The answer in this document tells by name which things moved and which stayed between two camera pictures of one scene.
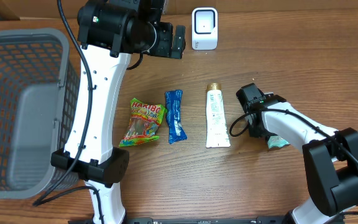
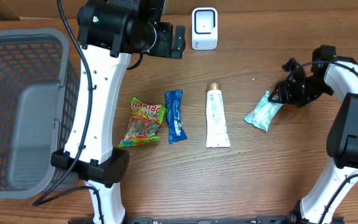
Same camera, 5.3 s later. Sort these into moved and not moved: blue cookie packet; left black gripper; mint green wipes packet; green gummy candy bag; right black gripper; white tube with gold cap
Moved: mint green wipes packet; right black gripper
Not moved: left black gripper; white tube with gold cap; blue cookie packet; green gummy candy bag
